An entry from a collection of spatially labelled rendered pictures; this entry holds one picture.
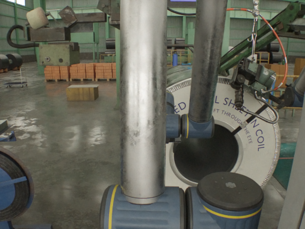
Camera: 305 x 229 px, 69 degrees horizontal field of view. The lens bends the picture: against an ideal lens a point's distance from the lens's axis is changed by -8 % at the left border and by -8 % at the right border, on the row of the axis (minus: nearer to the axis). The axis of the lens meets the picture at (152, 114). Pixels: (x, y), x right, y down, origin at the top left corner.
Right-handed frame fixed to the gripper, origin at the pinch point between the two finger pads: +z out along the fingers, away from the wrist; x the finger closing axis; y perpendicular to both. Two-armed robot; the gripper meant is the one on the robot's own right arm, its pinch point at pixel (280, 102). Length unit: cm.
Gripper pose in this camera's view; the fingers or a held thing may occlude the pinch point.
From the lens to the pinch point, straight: 174.0
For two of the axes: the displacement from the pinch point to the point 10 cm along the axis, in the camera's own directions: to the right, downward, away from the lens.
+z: -2.4, 4.4, 8.7
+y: -9.0, -4.3, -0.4
